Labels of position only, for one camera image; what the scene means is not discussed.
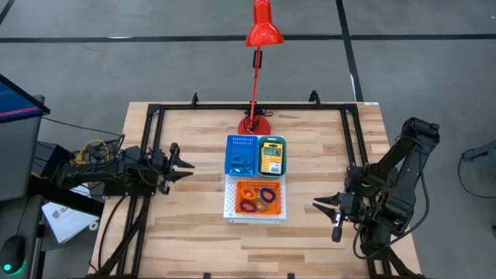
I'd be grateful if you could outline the black lamp cable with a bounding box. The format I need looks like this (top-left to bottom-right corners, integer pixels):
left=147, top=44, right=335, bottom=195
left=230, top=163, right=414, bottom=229
left=243, top=108, right=274, bottom=118

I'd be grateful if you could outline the black computer mouse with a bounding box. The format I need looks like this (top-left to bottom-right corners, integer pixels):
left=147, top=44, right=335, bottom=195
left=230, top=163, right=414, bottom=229
left=0, top=235, right=27, bottom=277

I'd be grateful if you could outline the grey cabinet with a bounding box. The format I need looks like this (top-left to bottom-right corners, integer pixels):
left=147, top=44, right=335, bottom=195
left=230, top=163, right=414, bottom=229
left=0, top=95, right=43, bottom=202

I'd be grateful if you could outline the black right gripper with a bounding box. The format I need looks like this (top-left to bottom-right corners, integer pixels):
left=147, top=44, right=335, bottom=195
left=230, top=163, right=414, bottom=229
left=312, top=191, right=371, bottom=243

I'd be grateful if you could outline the white paper sheet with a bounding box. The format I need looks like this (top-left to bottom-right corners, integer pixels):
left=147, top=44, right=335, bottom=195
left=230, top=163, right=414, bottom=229
left=41, top=201, right=100, bottom=244

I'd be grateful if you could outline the white perforated metal shelf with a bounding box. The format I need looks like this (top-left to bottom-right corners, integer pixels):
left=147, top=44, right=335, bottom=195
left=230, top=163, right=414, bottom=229
left=223, top=134, right=288, bottom=225

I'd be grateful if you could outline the dark blue rubber band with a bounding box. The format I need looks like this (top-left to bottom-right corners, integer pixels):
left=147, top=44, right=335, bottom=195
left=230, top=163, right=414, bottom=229
left=228, top=153, right=253, bottom=167

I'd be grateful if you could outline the computer monitor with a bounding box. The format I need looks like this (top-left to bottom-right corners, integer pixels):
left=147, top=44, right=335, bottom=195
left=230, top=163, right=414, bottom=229
left=0, top=73, right=51, bottom=125

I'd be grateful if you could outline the black metal table frame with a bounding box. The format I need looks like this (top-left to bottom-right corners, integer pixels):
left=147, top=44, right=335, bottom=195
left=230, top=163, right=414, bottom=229
left=88, top=90, right=424, bottom=279

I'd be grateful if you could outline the blue plastic basket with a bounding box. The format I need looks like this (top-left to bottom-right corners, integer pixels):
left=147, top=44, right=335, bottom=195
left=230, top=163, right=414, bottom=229
left=224, top=134, right=260, bottom=177

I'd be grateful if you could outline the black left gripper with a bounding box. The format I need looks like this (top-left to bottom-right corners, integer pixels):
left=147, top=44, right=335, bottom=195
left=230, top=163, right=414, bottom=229
left=149, top=142, right=196, bottom=195

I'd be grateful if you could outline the yellow packaged card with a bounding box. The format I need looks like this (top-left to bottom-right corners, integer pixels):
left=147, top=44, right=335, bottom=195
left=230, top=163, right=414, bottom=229
left=260, top=142, right=284, bottom=174

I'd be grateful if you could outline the teal plastic tray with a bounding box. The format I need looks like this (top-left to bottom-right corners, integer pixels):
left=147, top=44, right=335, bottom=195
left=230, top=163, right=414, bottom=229
left=257, top=135, right=288, bottom=178

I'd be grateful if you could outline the orange plastic basket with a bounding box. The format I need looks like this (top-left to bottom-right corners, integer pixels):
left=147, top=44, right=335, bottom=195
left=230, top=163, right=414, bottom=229
left=234, top=179, right=283, bottom=216

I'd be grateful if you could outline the yellow cable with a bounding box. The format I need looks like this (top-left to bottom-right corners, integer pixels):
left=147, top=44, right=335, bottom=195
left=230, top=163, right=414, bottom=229
left=73, top=139, right=112, bottom=166

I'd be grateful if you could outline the thick black cable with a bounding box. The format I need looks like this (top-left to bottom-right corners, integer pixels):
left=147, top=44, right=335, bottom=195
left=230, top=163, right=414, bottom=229
left=96, top=195, right=129, bottom=272

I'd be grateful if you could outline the red desk lamp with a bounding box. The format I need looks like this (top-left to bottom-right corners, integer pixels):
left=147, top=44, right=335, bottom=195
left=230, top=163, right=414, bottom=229
left=237, top=0, right=285, bottom=136

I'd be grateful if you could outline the black desk frame bar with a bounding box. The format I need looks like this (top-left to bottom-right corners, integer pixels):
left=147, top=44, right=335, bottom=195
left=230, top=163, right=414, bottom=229
left=26, top=176, right=105, bottom=218

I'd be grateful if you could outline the purple coil keychain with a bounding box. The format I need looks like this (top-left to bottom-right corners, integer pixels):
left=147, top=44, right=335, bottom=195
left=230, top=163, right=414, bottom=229
left=259, top=187, right=277, bottom=204

